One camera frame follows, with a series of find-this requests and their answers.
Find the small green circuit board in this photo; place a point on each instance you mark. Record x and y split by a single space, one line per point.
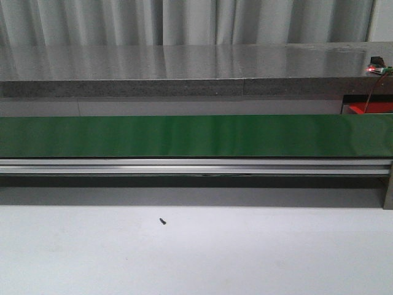
377 69

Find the small black sensor module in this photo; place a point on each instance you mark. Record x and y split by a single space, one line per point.
377 62

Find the green conveyor belt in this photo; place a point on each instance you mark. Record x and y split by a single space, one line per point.
329 135

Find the white curtain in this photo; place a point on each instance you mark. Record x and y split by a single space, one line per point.
183 22

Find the aluminium conveyor frame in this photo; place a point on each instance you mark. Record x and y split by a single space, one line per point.
246 182

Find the grey stone counter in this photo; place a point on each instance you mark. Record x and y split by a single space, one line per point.
192 70

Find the red plastic tray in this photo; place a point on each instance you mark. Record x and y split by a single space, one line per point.
372 108

